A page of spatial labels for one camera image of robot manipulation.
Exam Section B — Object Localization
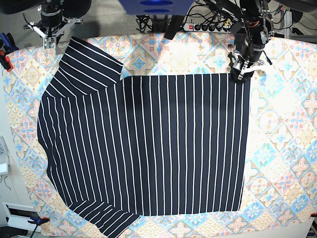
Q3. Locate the patterned colourful tablecloth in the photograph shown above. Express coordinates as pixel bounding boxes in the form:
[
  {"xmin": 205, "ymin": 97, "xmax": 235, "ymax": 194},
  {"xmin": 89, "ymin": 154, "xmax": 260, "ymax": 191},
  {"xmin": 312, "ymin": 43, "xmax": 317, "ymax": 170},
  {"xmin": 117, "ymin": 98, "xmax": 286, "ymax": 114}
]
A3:
[{"xmin": 0, "ymin": 33, "xmax": 317, "ymax": 238}]

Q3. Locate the navy white striped T-shirt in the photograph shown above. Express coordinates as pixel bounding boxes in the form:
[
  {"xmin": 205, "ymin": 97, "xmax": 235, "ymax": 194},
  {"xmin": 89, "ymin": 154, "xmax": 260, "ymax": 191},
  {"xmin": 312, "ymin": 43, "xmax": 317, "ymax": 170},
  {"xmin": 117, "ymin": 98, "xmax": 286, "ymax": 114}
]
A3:
[{"xmin": 37, "ymin": 38, "xmax": 250, "ymax": 238}]

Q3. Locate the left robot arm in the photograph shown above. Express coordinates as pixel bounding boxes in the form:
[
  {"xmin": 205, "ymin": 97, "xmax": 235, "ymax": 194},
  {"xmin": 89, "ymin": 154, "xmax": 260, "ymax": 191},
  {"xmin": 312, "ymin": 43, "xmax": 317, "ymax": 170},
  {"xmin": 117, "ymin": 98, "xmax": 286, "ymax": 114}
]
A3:
[{"xmin": 230, "ymin": 0, "xmax": 274, "ymax": 83}]

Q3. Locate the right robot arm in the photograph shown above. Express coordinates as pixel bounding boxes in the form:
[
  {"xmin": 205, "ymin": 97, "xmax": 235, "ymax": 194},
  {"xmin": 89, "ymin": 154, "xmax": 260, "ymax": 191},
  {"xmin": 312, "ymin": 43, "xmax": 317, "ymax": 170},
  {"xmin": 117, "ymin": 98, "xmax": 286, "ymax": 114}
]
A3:
[{"xmin": 23, "ymin": 0, "xmax": 91, "ymax": 49}]

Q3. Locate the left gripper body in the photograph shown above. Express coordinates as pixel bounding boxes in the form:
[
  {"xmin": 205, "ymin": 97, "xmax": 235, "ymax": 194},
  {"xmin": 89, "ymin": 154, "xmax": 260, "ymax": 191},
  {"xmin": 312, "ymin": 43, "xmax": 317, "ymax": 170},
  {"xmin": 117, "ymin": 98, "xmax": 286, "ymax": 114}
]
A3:
[{"xmin": 228, "ymin": 50, "xmax": 264, "ymax": 74}]

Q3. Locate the white box on floor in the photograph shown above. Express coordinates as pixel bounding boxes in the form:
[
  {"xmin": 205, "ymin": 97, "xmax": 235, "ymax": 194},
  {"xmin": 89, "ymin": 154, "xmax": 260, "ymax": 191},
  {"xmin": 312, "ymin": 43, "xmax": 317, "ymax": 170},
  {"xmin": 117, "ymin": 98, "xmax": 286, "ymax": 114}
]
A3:
[{"xmin": 2, "ymin": 202, "xmax": 38, "ymax": 231}]

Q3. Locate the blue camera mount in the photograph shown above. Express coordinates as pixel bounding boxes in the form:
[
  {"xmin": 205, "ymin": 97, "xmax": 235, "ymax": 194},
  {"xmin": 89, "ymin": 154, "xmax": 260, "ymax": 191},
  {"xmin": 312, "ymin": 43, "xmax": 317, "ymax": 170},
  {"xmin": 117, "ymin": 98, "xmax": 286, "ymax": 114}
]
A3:
[{"xmin": 119, "ymin": 0, "xmax": 194, "ymax": 15}]

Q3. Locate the white power strip red switch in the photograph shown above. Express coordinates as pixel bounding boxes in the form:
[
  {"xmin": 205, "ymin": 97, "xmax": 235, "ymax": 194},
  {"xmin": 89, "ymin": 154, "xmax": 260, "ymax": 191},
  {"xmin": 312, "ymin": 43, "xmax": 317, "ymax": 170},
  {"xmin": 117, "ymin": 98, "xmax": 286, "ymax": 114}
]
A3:
[{"xmin": 183, "ymin": 23, "xmax": 230, "ymax": 33}]

